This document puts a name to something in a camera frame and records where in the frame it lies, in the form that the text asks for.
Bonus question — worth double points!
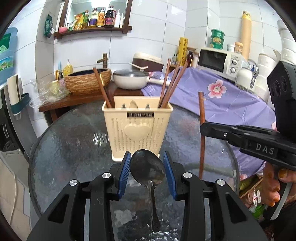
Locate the dark metal spoon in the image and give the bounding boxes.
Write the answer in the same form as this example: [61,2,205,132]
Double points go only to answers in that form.
[130,149,165,232]

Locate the brown wooden chopstick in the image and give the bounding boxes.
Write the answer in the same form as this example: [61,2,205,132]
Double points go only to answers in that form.
[93,67,112,108]
[159,61,181,108]
[198,91,206,180]
[158,58,171,108]
[167,62,188,104]

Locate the person's right hand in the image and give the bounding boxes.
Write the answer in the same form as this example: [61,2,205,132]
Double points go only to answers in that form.
[261,162,293,207]

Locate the cream plastic utensil holder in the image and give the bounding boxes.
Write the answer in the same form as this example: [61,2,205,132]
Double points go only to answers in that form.
[102,96,173,162]

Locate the purple floral cloth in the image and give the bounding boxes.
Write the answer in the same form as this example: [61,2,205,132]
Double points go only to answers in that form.
[140,67,282,176]

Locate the wooden side table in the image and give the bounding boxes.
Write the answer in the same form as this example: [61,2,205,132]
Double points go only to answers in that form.
[39,82,143,124]

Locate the white kettle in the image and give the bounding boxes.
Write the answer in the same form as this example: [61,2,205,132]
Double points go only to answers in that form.
[235,59,259,93]

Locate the white pot with glass lid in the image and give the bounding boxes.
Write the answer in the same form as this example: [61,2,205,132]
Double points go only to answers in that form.
[113,69,165,90]

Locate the woven brown basin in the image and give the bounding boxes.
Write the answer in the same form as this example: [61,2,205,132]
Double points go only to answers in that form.
[64,69,101,95]

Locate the white microwave oven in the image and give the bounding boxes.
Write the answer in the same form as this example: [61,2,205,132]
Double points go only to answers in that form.
[197,47,248,82]

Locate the brown rice cooker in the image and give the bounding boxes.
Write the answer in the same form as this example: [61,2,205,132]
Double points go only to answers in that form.
[132,53,164,72]

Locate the bamboo faucet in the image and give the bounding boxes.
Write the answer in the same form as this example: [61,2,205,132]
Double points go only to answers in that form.
[96,53,108,69]

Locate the yellow soap dispenser bottle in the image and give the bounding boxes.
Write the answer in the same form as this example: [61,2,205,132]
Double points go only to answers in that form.
[63,59,73,77]

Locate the white water dispenser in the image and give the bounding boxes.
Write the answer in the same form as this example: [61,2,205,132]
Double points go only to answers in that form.
[1,74,36,155]

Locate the yellow noodle packet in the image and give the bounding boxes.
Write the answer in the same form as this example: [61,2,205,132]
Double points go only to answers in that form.
[177,37,188,66]

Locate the tall cream roll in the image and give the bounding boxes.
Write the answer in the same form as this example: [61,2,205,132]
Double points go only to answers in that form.
[240,11,252,60]

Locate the green stacked noodle cups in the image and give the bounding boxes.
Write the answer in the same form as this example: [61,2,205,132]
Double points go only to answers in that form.
[210,29,225,50]

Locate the dark soy sauce bottle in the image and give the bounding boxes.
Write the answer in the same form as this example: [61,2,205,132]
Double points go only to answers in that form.
[104,6,116,28]

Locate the wooden wall shelf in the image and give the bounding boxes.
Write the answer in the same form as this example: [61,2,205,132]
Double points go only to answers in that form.
[53,0,133,39]

